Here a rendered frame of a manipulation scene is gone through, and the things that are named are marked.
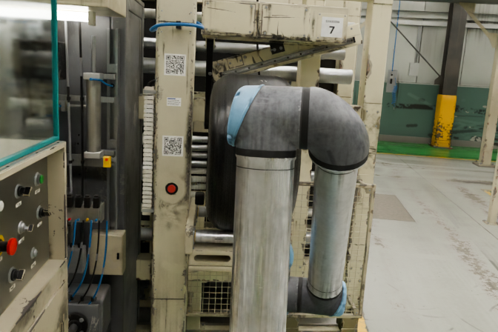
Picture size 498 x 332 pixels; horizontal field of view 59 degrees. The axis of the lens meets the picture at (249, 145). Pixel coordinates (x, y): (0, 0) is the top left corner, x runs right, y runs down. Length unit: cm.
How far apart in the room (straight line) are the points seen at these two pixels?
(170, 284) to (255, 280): 98
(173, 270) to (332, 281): 81
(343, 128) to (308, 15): 115
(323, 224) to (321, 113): 29
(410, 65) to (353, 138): 1035
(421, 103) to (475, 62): 151
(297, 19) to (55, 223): 119
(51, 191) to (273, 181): 83
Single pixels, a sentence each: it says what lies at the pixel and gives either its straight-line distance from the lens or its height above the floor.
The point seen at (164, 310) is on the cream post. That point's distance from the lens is 185.
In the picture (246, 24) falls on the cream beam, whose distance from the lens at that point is 186.
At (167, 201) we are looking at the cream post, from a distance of 167.
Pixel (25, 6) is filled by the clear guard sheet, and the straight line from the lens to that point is 123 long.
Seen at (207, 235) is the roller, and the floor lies 91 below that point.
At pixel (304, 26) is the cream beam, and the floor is 170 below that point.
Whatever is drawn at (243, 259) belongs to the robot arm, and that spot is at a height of 116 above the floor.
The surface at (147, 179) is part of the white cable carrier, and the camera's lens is 167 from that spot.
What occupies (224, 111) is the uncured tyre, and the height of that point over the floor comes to 137.
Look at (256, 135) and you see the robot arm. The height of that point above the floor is 139.
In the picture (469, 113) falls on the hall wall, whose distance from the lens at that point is 1160.
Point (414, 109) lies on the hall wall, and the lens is 1121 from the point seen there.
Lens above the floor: 151
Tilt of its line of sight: 10 degrees down
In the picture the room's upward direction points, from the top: 3 degrees clockwise
